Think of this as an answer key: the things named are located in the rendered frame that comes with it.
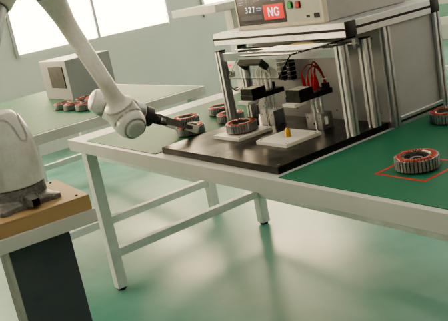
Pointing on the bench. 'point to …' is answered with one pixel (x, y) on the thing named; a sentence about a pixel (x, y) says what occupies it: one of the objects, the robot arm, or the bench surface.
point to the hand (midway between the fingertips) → (187, 127)
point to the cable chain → (289, 72)
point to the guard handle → (253, 63)
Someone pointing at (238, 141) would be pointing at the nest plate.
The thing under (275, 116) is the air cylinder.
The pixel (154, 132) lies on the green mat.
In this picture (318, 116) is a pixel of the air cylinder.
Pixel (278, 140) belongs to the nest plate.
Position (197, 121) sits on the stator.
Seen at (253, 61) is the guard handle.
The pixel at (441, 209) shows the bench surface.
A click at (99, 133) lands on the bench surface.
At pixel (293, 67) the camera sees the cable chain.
